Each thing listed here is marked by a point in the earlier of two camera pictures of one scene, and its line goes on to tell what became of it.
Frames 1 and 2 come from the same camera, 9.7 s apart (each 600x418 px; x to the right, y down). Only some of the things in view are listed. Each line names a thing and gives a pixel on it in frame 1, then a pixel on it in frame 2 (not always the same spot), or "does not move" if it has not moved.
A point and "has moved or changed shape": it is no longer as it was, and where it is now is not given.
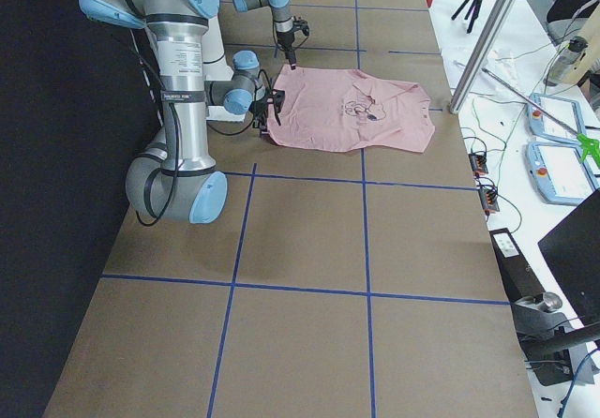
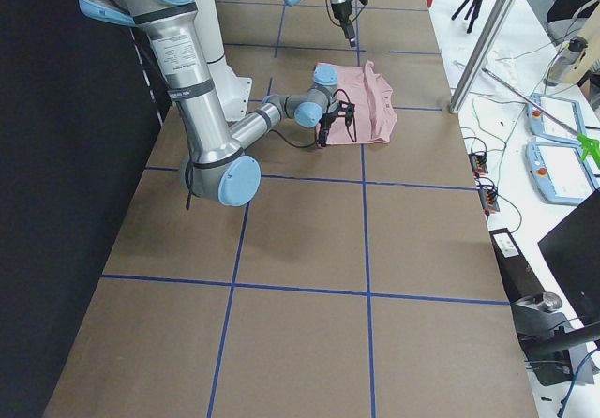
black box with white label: [517, 276] does not move
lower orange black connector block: [488, 201] does not move
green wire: [479, 123] does not move
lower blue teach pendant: [560, 173] does not move
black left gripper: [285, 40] → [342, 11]
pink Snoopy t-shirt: [340, 110] has moved or changed shape
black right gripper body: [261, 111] → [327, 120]
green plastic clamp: [590, 145] does not move
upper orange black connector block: [478, 162] does not move
